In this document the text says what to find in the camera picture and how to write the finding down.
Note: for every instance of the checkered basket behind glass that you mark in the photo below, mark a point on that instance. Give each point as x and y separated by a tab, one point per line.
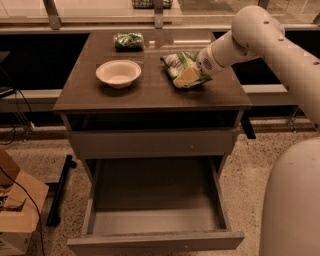
149	4

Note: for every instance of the metal window railing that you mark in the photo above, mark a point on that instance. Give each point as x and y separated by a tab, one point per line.
99	14

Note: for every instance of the white bowl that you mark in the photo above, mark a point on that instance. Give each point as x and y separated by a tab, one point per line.
118	73

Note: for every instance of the black floor bar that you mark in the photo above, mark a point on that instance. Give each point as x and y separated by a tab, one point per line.
57	188

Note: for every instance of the grey drawer cabinet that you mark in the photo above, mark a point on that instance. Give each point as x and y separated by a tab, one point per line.
151	103

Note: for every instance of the cardboard box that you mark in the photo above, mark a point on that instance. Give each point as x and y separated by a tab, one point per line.
22	198

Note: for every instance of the open bottom grey drawer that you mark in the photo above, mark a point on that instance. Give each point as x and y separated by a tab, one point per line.
150	205

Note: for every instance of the small green snack bag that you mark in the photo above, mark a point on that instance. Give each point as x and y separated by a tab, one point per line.
132	41

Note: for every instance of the closed upper grey drawer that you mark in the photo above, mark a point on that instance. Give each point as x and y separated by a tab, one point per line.
143	144

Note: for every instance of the green jalapeno chip bag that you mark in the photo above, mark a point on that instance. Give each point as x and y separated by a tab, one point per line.
177	62

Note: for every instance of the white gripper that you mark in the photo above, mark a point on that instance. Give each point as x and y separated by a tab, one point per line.
205	63

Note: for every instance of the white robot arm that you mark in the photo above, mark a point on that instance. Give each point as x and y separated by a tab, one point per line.
290	223

